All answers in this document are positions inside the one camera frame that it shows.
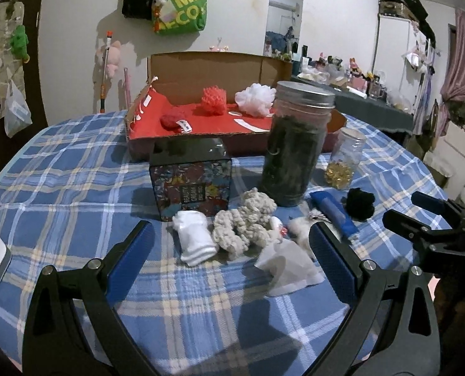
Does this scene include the black scrunchie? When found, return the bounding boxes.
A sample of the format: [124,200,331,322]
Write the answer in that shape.
[341,188,375,222]

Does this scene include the white translucent cloth bag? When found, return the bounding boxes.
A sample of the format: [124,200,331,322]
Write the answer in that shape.
[255,239,325,297]

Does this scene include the blue pouch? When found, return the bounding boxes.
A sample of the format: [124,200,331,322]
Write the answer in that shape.
[310,191,359,241]

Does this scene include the white plush bunny keychain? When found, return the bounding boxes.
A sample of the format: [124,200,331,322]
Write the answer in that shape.
[268,209,329,261]

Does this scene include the beige knitted scrunchie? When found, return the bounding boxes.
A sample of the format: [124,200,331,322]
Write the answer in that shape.
[212,188,283,261]

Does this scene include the white socks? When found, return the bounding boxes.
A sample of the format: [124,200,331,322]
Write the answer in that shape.
[172,211,219,267]

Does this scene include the small jar gold contents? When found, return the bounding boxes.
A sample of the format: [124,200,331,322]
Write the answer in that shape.
[324,127,366,190]

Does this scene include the pink curtain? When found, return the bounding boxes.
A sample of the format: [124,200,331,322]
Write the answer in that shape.
[437,7,465,105]

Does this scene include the dark green covered side table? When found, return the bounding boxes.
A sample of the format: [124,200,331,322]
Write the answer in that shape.
[291,76,414,134]

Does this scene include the white wardrobe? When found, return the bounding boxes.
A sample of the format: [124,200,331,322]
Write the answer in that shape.
[372,14,426,90]

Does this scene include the large jar dark contents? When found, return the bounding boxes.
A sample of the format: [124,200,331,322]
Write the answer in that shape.
[260,81,334,207]

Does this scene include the black floral tin box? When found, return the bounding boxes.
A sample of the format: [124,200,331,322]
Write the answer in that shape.
[149,137,232,222]

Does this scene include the white bath pouf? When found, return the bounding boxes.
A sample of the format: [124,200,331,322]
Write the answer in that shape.
[235,83,277,117]

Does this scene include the plastic bag on door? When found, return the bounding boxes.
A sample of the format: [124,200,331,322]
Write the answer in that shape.
[4,80,33,138]

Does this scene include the cardboard box red lining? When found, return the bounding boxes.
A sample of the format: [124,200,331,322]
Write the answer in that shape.
[124,50,349,161]

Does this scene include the red knitted item with tag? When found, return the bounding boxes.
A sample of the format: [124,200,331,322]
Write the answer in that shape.
[159,108,193,133]

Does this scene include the red mesh bath sponge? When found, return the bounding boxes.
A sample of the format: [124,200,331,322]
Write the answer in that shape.
[201,86,227,116]

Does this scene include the green plush on door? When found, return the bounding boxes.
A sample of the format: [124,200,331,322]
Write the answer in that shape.
[9,25,30,64]

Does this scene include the orange white stick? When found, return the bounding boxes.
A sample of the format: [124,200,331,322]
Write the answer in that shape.
[100,31,113,114]

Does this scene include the green tote bag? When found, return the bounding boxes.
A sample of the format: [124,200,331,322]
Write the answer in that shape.
[151,0,208,36]

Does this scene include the wall mirror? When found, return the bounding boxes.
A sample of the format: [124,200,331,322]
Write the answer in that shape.
[264,0,304,57]

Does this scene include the pink plush toy on wall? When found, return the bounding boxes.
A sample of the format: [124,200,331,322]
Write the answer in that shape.
[95,41,121,79]

